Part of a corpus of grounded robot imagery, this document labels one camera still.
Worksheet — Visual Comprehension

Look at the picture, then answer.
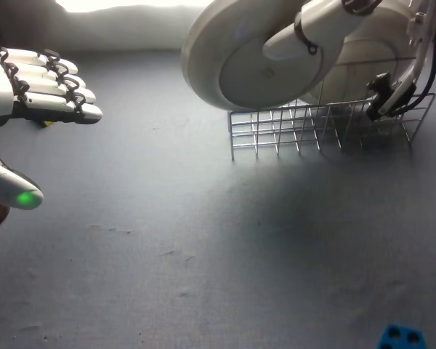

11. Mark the blue pentagon block with holes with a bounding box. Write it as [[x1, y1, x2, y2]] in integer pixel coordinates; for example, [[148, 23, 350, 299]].
[[376, 323, 428, 349]]

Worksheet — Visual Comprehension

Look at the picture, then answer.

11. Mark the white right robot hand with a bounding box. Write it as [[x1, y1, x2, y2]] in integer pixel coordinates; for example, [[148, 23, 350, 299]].
[[262, 0, 384, 71]]

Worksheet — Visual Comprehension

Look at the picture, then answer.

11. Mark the silver wire dish rack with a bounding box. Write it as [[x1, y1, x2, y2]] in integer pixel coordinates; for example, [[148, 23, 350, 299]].
[[227, 92, 436, 161]]

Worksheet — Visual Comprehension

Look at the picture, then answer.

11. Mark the white ceramic plate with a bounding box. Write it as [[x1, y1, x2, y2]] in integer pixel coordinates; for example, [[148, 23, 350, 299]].
[[304, 5, 419, 107], [179, 0, 350, 112]]

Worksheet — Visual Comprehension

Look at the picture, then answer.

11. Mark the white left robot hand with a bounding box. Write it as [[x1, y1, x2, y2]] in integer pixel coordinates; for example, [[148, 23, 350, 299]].
[[0, 34, 104, 212]]

